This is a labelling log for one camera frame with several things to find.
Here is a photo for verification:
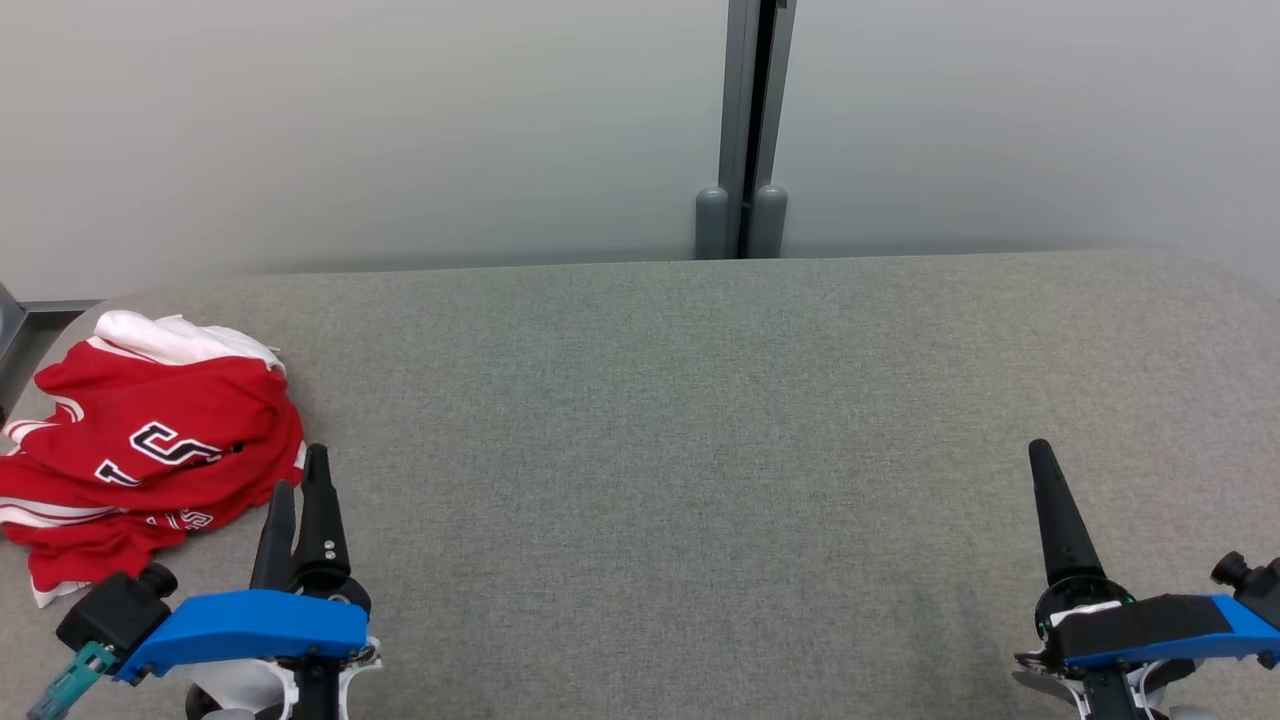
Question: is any grey metal frame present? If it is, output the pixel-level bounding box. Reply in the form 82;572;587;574
0;283;103;421

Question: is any grey partition post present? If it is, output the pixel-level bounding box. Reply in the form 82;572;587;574
695;0;798;261

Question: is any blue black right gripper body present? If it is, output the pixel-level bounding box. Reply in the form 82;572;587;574
1015;575;1280;720

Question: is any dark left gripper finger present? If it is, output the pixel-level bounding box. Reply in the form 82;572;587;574
292;443;354;594
250;480;298;592

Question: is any red white sleeved shirt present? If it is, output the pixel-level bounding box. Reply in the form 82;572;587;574
5;310;307;526

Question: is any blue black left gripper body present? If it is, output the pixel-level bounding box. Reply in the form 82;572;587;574
113;578;381;691

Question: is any left teal plug black cable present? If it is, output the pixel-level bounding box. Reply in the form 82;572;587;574
27;640;117;720

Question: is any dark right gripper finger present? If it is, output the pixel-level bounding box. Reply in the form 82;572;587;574
1028;438;1107;589

